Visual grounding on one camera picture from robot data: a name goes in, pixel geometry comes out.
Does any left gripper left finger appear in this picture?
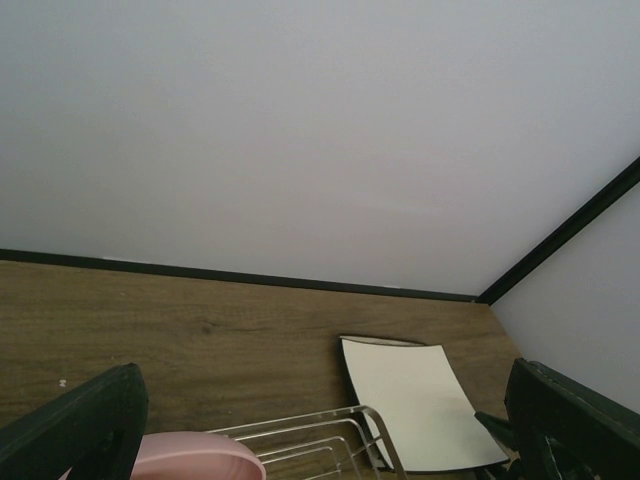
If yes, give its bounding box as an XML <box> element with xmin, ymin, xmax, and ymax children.
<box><xmin>1</xmin><ymin>363</ymin><xmax>149</xmax><ymax>479</ymax></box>

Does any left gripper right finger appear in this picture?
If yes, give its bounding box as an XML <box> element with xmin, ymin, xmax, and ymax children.
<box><xmin>474</xmin><ymin>358</ymin><xmax>639</xmax><ymax>479</ymax></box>

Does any plain white square plate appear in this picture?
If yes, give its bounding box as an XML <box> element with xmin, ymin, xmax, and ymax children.
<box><xmin>339</xmin><ymin>335</ymin><xmax>508</xmax><ymax>474</ymax></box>

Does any pink round plate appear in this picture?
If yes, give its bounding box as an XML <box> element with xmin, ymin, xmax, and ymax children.
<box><xmin>59</xmin><ymin>432</ymin><xmax>267</xmax><ymax>480</ymax></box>

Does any chrome wire dish rack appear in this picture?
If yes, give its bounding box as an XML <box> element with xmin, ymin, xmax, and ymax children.
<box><xmin>211</xmin><ymin>405</ymin><xmax>409</xmax><ymax>479</ymax></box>

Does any black enclosure frame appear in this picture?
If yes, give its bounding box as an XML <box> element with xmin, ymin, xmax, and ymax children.
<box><xmin>1</xmin><ymin>160</ymin><xmax>639</xmax><ymax>305</ymax></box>

